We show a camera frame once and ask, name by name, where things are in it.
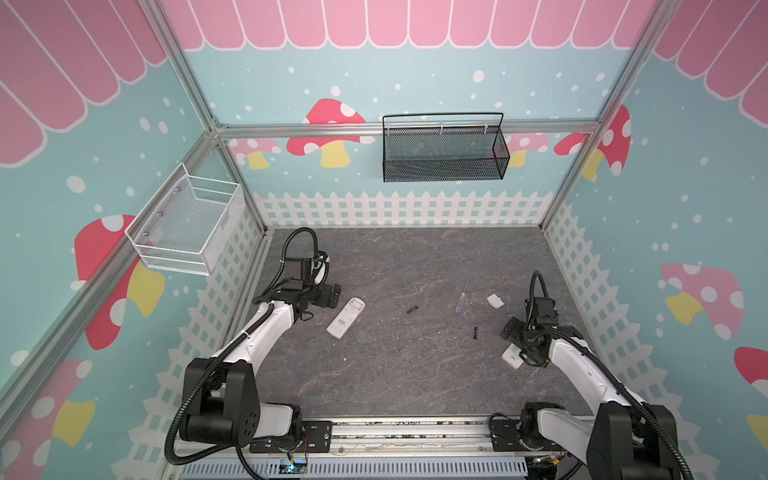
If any white air conditioner remote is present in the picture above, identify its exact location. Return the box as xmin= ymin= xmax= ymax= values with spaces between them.
xmin=501 ymin=343 xmax=523 ymax=369

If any white remote control back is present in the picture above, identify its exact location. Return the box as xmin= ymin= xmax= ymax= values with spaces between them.
xmin=326 ymin=297 xmax=366 ymax=339

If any clear handle screwdriver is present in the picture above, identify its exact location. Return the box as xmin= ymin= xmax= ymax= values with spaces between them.
xmin=455 ymin=280 xmax=469 ymax=314

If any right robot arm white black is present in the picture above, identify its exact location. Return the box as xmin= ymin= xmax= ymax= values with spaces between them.
xmin=503 ymin=294 xmax=693 ymax=479

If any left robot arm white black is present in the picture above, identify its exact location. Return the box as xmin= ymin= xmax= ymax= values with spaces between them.
xmin=168 ymin=252 xmax=334 ymax=448

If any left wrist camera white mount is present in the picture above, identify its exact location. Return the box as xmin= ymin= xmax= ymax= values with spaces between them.
xmin=311 ymin=250 xmax=330 ymax=286

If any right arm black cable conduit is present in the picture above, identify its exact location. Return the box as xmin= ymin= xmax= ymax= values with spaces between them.
xmin=551 ymin=332 xmax=696 ymax=480

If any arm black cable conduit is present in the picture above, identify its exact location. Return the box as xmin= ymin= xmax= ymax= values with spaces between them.
xmin=163 ymin=302 xmax=277 ymax=467
xmin=551 ymin=332 xmax=696 ymax=480

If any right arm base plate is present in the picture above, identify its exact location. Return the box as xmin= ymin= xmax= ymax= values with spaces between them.
xmin=488 ymin=415 xmax=562 ymax=453

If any aluminium front rail frame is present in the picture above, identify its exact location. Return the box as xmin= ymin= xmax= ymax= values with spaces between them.
xmin=155 ymin=415 xmax=661 ymax=480

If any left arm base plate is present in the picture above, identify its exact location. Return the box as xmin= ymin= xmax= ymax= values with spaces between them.
xmin=248 ymin=421 xmax=333 ymax=455

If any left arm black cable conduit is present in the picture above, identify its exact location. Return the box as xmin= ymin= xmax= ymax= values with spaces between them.
xmin=163 ymin=302 xmax=277 ymax=467

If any white wire wall basket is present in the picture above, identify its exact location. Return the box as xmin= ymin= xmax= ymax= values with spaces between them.
xmin=125 ymin=164 xmax=245 ymax=276

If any black mesh wall basket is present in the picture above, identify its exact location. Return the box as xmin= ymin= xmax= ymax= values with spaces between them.
xmin=381 ymin=112 xmax=511 ymax=183

